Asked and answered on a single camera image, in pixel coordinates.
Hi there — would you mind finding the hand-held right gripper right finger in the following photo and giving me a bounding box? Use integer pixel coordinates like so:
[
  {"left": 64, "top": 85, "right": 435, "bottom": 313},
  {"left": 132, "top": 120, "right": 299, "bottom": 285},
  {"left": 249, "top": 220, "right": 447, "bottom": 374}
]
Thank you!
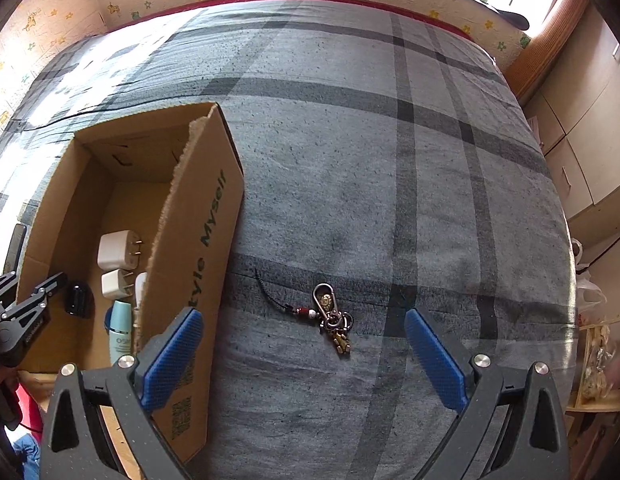
[{"left": 404, "top": 307, "right": 571, "bottom": 480}]

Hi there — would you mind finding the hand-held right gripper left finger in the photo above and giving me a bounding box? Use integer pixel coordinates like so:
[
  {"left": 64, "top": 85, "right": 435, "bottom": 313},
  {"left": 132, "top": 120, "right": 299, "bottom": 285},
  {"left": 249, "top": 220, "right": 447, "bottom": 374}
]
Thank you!
[{"left": 40, "top": 307, "right": 205, "bottom": 480}]

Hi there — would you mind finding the light blue cosmetic tube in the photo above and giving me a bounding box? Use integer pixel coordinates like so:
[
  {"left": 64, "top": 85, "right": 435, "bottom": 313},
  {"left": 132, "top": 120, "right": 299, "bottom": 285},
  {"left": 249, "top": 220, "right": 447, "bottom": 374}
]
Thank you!
[{"left": 109, "top": 300, "right": 133, "bottom": 363}]

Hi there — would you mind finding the small white charger plug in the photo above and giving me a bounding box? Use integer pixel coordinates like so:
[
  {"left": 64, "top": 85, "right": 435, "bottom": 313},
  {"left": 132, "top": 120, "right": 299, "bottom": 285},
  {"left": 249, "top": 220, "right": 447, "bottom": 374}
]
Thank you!
[{"left": 101, "top": 269, "right": 136, "bottom": 301}]

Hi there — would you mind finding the large white charger plug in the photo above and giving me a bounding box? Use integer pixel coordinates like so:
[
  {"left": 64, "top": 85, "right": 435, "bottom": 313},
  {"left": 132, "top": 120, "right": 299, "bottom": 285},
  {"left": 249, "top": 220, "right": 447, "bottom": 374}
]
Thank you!
[{"left": 97, "top": 230, "right": 143, "bottom": 272}]

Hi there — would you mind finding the metal keychain with cord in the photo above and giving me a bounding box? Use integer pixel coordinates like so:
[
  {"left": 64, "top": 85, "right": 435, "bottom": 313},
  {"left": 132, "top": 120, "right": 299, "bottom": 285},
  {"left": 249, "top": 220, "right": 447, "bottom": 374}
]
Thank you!
[{"left": 254, "top": 267, "right": 354, "bottom": 357}]

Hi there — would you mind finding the brown cardboard box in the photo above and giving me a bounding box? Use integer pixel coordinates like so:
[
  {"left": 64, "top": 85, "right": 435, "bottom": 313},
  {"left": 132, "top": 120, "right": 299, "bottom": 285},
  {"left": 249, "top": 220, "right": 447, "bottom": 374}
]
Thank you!
[{"left": 17, "top": 102, "right": 246, "bottom": 466}]

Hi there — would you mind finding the black remote control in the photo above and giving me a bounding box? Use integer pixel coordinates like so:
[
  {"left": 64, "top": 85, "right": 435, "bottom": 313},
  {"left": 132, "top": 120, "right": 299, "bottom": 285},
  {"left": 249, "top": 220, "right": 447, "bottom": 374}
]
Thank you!
[{"left": 1, "top": 223, "right": 28, "bottom": 276}]

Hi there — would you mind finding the blue jeans leg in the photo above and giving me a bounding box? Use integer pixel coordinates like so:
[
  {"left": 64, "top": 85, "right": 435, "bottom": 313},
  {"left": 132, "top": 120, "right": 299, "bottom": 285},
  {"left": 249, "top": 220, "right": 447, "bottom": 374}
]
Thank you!
[{"left": 12, "top": 432, "right": 42, "bottom": 472}]

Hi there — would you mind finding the wooden shelf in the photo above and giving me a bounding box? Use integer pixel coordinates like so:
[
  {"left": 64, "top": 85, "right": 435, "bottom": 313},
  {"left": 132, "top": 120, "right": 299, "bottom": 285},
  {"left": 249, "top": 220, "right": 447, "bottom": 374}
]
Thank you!
[{"left": 565, "top": 320, "right": 620, "bottom": 480}]

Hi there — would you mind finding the white plastic bag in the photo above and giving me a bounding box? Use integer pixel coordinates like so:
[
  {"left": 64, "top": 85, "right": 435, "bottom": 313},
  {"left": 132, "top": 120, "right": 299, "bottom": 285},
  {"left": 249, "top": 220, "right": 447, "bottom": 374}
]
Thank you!
[{"left": 570, "top": 240, "right": 608, "bottom": 312}]

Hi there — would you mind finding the grey plaid bed sheet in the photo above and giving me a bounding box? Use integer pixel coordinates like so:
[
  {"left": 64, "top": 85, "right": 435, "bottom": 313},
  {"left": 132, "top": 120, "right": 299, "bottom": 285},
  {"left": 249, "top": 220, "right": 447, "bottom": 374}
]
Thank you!
[{"left": 0, "top": 0, "right": 578, "bottom": 480}]

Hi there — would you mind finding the beige wardrobe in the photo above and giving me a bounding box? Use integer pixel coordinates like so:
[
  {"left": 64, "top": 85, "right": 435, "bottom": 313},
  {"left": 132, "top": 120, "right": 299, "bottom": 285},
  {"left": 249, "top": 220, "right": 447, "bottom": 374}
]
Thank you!
[{"left": 505, "top": 0, "right": 620, "bottom": 261}]

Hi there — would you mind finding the black flat object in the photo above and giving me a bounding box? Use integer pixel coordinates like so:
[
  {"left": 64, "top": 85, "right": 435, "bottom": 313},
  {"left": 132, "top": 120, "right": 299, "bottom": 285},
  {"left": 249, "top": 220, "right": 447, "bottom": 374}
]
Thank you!
[{"left": 490, "top": 7, "right": 532, "bottom": 31}]

